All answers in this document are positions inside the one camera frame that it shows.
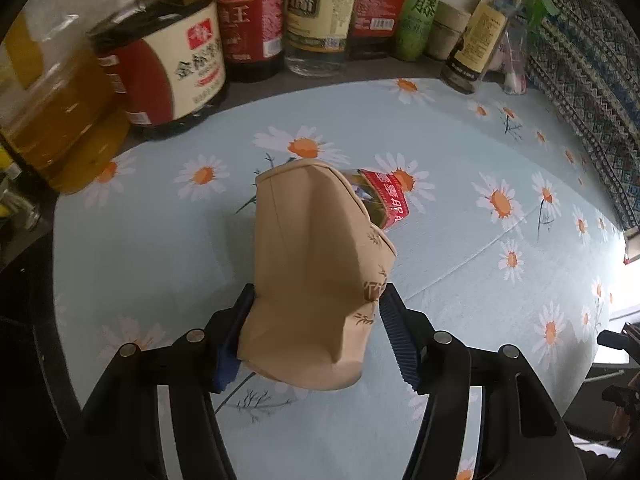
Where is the green plastic bag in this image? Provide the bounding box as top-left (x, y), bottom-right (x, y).
top-left (527, 0), bottom-right (561, 36)

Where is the dark bottle red label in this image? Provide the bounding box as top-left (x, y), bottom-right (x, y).
top-left (347, 0), bottom-right (418, 61)

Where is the beige jar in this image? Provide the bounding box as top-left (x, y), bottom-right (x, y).
top-left (425, 0), bottom-right (473, 61)

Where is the black object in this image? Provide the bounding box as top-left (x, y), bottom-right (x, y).
top-left (597, 327), bottom-right (640, 352)

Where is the yellow-capped bottle cream label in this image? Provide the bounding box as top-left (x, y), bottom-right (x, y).
top-left (440, 0), bottom-right (530, 95)

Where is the daisy print blue tablecloth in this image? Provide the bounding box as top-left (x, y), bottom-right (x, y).
top-left (52, 77), bottom-right (628, 480)

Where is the blue patterned cloth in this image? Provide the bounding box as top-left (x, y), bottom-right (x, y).
top-left (525, 0), bottom-right (640, 231)

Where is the red snack packet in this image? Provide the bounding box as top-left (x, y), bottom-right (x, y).
top-left (345, 167), bottom-right (413, 233)

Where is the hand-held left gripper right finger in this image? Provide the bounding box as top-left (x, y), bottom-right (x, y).
top-left (378, 282), bottom-right (588, 480)

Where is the green label bottle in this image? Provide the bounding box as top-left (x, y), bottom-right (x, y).
top-left (392, 0), bottom-right (457, 62)

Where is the red label sauce bottle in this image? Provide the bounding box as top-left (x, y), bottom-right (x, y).
top-left (204, 0), bottom-right (288, 83)

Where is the dark soy sauce jug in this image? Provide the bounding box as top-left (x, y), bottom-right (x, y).
top-left (87, 0), bottom-right (231, 142)

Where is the tan paper cup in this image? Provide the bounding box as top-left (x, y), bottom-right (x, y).
top-left (236, 159), bottom-right (398, 391)

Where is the clear vinegar bottle cream label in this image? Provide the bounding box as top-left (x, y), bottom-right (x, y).
top-left (284, 0), bottom-right (363, 78)

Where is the large cooking oil jug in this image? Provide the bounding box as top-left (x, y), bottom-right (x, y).
top-left (0, 0), bottom-right (166, 195)

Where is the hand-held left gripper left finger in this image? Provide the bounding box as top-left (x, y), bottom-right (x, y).
top-left (55, 283), bottom-right (256, 480)

